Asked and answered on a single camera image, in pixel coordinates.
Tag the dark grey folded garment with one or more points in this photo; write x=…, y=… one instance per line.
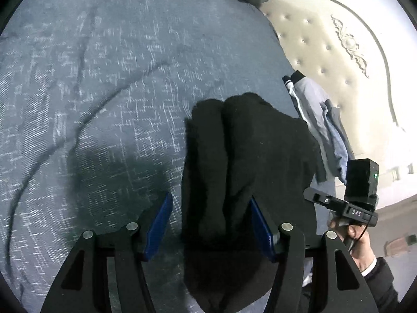
x=334, y=114

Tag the brown box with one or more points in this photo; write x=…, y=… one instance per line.
x=400, y=246

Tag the bed with blue patterned sheet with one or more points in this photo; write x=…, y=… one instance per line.
x=97, y=88

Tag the person's right forearm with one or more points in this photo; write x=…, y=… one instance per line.
x=381, y=283

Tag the black sweatshirt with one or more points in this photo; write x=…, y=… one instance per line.
x=244, y=156

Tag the person's right hand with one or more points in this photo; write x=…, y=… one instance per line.
x=363, y=247

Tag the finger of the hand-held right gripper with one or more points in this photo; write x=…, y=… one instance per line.
x=316, y=197

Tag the cream tufted headboard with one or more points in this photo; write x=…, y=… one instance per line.
x=325, y=39

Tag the light blue checked garment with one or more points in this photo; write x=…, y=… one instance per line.
x=338, y=156

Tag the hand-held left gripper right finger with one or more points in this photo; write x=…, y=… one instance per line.
x=262, y=231

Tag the black white-striped garment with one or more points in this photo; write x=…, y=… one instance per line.
x=295, y=76

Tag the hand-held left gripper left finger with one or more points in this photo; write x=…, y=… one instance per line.
x=159, y=228

